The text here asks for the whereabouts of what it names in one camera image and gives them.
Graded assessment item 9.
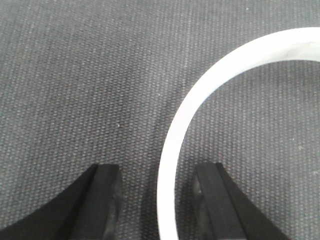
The white ring pipe clamp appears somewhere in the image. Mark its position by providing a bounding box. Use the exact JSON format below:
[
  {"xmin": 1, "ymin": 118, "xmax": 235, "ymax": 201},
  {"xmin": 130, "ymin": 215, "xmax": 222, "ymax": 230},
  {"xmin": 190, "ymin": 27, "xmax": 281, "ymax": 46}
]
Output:
[{"xmin": 156, "ymin": 27, "xmax": 320, "ymax": 240}]

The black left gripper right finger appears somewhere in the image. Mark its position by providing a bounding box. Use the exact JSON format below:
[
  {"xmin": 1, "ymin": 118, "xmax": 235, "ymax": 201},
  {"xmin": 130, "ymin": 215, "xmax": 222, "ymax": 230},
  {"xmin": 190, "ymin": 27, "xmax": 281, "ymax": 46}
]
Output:
[{"xmin": 192, "ymin": 162, "xmax": 288, "ymax": 240}]

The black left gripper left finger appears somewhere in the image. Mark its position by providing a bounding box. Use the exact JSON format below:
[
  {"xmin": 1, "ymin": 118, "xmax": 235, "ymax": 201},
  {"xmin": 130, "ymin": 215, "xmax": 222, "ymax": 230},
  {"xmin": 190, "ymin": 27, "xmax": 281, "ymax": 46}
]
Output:
[{"xmin": 0, "ymin": 164, "xmax": 122, "ymax": 240}]

